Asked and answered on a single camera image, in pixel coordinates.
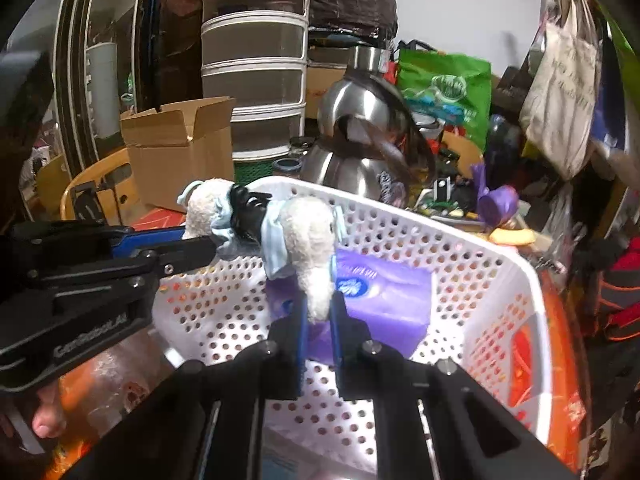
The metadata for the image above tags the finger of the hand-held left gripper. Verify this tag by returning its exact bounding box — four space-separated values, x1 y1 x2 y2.
114 227 188 261
145 235 222 277

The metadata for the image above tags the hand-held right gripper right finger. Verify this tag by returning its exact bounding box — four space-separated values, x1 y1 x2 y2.
330 291 581 480

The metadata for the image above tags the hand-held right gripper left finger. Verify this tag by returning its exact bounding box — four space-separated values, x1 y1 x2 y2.
60 299 308 480

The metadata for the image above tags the white plush toy blue cloth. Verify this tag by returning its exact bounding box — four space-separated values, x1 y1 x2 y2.
179 177 347 324

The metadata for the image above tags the white perforated plastic basket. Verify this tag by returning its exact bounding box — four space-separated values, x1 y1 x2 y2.
150 176 553 480

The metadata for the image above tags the person's left hand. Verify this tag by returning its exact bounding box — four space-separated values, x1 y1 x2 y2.
30 384 69 439

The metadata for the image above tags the wooden chair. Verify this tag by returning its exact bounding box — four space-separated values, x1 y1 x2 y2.
37 152 139 226

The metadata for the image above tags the purple tissue packet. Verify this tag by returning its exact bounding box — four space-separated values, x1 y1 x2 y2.
265 250 433 362

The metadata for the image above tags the open cardboard box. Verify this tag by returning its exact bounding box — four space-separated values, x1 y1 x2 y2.
120 96 237 213

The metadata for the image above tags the green lattice crate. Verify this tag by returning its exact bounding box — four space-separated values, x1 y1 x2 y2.
234 157 277 187

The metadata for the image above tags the glass jar with dark lid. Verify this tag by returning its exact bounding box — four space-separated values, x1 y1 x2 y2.
272 157 302 182

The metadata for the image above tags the grey white drawer tower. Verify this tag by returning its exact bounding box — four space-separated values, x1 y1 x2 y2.
200 0 312 162

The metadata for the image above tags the small cardboard box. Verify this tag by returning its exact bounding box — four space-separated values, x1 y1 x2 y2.
306 61 351 120

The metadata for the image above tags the purple plastic toy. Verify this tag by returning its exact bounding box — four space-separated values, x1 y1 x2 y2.
470 161 522 232

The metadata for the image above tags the stainless steel kettle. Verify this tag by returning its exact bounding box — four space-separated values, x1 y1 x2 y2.
300 45 437 207

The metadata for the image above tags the orange floral tablecloth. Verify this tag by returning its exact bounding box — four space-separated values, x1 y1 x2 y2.
40 205 592 480

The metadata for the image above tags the green printed shopping bag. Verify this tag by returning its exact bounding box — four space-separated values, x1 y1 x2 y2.
395 41 493 154

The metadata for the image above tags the red black backpack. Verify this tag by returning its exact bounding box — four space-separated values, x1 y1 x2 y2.
594 244 640 342

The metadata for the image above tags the beige canvas tote bag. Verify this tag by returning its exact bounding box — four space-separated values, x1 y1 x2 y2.
518 7 602 182

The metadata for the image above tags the blue white bag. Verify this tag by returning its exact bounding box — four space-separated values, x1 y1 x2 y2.
592 35 629 154

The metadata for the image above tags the lime green bag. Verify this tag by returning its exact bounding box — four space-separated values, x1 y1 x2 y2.
597 0 640 126

